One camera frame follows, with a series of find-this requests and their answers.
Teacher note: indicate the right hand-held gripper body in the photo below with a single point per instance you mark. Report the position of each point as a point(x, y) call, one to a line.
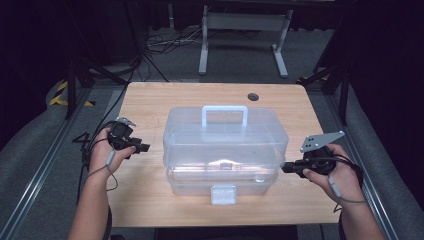
point(318, 156)

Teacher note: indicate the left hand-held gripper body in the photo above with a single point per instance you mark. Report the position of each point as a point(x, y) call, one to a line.
point(120, 136)

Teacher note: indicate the clear plastic storage box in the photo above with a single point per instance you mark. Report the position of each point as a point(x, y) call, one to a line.
point(225, 150)

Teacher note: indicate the person's left hand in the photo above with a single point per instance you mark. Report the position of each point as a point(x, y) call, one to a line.
point(100, 156)

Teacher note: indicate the person's right hand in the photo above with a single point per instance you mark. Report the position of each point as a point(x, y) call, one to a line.
point(343, 183)

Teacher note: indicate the black metal stand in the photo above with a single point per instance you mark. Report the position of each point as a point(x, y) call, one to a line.
point(80, 76)
point(333, 80)

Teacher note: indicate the yellow black floor tape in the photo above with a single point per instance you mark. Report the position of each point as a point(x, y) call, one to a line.
point(58, 98)

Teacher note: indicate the aluminium floor rail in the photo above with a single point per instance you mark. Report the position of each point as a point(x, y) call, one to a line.
point(358, 146)
point(40, 170)

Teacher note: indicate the white metal table frame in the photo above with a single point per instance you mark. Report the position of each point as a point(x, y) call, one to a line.
point(245, 21)

